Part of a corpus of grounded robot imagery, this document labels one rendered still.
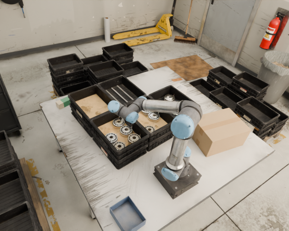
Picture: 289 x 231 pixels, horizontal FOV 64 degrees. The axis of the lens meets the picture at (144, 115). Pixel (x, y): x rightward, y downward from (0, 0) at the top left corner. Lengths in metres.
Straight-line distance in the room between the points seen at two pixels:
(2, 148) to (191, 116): 1.81
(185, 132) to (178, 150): 0.18
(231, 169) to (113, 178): 0.95
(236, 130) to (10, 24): 3.92
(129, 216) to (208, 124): 0.96
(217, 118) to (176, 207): 0.85
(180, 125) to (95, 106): 1.14
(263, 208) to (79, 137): 2.00
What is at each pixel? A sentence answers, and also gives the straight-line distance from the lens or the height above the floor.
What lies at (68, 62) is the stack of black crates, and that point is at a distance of 3.51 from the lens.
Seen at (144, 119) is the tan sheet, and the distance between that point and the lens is 2.03.
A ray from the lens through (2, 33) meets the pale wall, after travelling 4.72.
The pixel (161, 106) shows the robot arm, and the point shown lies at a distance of 1.39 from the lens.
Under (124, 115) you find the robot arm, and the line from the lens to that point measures 1.42.
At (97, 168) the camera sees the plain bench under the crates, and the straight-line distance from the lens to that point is 1.86.
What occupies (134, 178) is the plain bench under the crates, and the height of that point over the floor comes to 0.70.
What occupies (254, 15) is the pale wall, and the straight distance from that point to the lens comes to 4.60.
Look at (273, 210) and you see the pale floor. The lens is 2.90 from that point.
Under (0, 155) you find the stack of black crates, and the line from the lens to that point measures 2.43.
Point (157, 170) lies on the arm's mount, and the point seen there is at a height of 0.80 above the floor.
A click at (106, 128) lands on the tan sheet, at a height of 0.83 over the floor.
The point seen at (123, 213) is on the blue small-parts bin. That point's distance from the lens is 1.67.
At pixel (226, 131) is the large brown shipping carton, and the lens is 2.02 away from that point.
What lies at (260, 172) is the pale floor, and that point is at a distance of 3.11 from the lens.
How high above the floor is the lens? 2.23
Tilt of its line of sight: 43 degrees down
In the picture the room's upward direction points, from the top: 6 degrees clockwise
